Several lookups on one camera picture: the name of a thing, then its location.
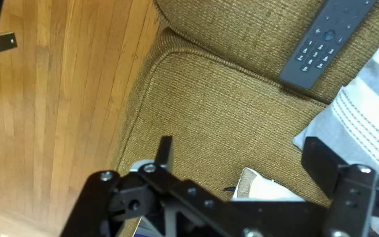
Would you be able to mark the grey white striped pillow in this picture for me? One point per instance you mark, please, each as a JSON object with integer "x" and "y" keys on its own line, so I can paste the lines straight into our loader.
{"x": 349, "y": 125}

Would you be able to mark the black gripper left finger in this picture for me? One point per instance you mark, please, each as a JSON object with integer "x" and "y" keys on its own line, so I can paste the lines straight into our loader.
{"x": 186, "y": 208}

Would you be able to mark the brown fabric sofa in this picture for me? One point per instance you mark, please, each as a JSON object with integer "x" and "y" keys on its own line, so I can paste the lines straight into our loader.
{"x": 211, "y": 81}

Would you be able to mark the black remote control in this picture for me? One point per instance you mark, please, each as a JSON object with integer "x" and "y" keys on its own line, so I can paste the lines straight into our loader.
{"x": 327, "y": 34}

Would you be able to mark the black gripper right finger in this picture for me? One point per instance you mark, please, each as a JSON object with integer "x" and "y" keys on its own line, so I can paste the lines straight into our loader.
{"x": 350, "y": 187}

